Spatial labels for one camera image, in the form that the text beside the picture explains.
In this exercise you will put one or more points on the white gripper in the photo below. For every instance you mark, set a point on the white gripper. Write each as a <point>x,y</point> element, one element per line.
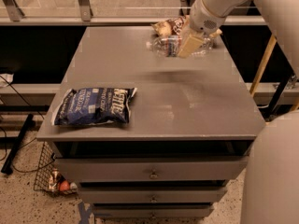
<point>204,20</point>

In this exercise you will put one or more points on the clear plastic water bottle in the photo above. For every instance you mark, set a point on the clear plastic water bottle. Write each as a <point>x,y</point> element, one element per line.
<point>169,46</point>

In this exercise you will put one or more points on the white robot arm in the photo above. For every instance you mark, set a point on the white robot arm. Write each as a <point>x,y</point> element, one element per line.
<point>271,185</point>

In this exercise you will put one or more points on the brown chip bag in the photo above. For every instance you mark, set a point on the brown chip bag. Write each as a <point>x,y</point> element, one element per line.
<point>175,26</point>

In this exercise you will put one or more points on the blue Kettle chip bag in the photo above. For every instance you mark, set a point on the blue Kettle chip bag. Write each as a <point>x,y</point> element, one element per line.
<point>92,106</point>

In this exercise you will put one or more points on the grey drawer cabinet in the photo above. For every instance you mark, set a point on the grey drawer cabinet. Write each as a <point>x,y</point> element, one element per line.
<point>183,108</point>

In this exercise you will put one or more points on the top grey drawer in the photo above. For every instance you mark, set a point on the top grey drawer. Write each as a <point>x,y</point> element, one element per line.
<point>138,170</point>

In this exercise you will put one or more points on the grey drawer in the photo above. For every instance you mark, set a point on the grey drawer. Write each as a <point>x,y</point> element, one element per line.
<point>138,170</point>
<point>111,212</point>
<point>152,194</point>

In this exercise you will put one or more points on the bottom grey drawer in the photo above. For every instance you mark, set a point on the bottom grey drawer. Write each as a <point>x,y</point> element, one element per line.
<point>111,212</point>

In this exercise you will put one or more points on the middle grey drawer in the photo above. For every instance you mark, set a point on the middle grey drawer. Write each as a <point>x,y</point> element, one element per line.
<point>152,194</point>

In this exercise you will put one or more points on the white paper at left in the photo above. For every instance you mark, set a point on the white paper at left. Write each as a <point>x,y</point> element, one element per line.
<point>5,80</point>

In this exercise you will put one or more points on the snack items in basket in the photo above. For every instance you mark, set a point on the snack items in basket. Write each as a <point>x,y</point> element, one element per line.
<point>58,184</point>

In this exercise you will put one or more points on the black metal stand leg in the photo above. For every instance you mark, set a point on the black metal stand leg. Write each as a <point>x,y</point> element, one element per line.
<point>7,166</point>

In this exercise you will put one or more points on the metal railing frame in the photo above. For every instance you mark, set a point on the metal railing frame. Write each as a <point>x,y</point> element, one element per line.
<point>90,12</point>

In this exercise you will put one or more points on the black wire basket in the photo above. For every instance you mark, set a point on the black wire basket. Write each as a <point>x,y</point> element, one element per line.
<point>45,165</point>

